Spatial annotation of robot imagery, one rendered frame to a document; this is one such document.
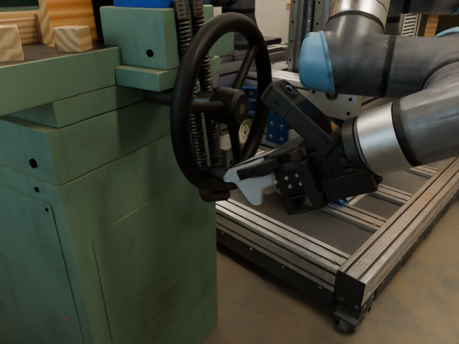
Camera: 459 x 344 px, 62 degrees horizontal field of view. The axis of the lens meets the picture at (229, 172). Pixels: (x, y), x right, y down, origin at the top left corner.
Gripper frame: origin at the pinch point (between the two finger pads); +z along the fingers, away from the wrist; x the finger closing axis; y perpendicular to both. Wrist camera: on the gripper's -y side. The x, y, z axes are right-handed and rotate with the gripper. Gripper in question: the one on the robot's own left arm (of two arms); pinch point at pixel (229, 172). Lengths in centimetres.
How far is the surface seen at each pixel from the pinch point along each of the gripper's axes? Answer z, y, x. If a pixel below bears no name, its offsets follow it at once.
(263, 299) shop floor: 51, 57, 49
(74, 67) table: 13.6, -23.5, -5.5
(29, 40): 25.9, -33.3, -1.8
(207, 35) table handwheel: -4.8, -18.5, 2.6
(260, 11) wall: 142, -82, 331
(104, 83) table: 15.4, -20.5, -0.4
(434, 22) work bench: 0, 0, 277
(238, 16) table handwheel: -5.8, -20.0, 10.8
